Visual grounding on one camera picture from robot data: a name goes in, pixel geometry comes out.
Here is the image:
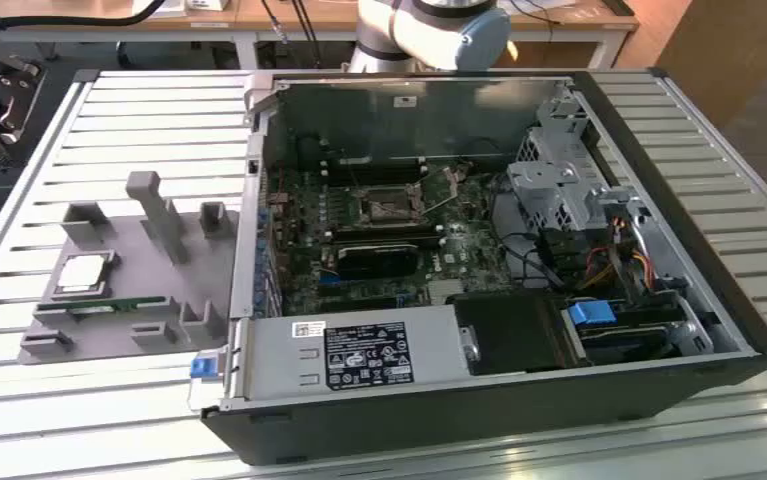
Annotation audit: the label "silver CPU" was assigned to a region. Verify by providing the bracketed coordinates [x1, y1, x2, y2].
[51, 253, 119, 297]

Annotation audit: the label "CPU socket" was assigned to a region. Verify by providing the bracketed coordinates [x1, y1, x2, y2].
[354, 184, 426, 227]

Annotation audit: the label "black expansion slot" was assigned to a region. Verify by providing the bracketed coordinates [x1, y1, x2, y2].
[334, 225, 443, 249]

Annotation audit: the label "wooden desk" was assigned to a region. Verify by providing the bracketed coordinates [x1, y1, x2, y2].
[0, 0, 641, 71]

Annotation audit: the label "grey parts rack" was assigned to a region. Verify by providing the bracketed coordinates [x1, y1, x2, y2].
[15, 170, 244, 367]

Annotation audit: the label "green RAM stick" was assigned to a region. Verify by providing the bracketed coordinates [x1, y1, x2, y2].
[67, 294, 172, 315]

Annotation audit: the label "black RAM slots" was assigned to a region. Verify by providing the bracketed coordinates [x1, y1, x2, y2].
[320, 158, 427, 185]

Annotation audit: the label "blue case latch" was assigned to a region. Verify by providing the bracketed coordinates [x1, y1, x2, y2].
[188, 351, 222, 382]

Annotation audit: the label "silver power supply with label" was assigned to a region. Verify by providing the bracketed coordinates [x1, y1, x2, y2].
[220, 304, 486, 402]

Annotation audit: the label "black graphics card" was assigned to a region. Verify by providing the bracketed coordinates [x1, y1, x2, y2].
[334, 242, 422, 282]

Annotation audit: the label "metal socket cover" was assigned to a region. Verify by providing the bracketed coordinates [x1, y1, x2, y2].
[438, 161, 482, 197]

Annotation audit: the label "thin metal locking lever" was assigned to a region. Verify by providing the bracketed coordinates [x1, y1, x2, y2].
[422, 187, 466, 215]

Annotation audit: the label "green motherboard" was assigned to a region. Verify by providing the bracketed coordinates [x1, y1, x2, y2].
[263, 158, 519, 319]

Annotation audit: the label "silver chipset heat sink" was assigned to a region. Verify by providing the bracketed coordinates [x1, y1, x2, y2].
[427, 279, 470, 304]

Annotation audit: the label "metal drive cage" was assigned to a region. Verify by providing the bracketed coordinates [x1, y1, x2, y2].
[504, 97, 639, 232]

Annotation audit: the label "black plastic shroud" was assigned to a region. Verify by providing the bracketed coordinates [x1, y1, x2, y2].
[451, 293, 587, 377]

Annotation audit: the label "black open PC case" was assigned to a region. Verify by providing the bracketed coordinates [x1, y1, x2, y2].
[198, 66, 767, 469]

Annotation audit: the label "hard disk in blue carrier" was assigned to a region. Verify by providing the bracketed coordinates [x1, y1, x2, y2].
[560, 297, 686, 367]

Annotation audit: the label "wooden cabinet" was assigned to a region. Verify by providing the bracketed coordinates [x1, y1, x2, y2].
[653, 0, 767, 132]

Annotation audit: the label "thick black cable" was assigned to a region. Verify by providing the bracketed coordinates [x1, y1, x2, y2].
[0, 0, 162, 32]

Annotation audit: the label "thin black hanging cables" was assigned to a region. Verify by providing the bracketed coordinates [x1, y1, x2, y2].
[259, 0, 328, 71]

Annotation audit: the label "black wire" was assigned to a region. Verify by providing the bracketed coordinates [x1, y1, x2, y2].
[494, 228, 566, 292]

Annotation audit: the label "yellow red wire bundle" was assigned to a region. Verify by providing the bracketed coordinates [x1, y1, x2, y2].
[575, 214, 659, 292]

